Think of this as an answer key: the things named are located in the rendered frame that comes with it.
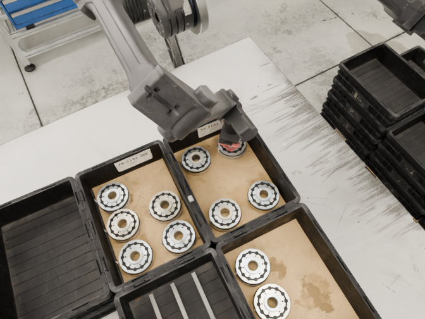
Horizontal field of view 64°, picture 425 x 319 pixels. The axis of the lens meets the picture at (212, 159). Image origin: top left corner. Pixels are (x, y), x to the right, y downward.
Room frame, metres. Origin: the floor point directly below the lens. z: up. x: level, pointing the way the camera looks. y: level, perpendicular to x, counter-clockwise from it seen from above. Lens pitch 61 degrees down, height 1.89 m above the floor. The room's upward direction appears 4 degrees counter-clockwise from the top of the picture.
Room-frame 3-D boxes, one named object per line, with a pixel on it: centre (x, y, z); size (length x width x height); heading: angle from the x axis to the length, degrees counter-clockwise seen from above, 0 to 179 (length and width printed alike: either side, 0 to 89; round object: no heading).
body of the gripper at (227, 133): (0.62, -0.07, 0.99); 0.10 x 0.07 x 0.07; 160
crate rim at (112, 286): (0.38, 0.23, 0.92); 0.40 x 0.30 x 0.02; 23
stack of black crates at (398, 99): (1.11, -0.89, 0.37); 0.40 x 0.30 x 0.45; 27
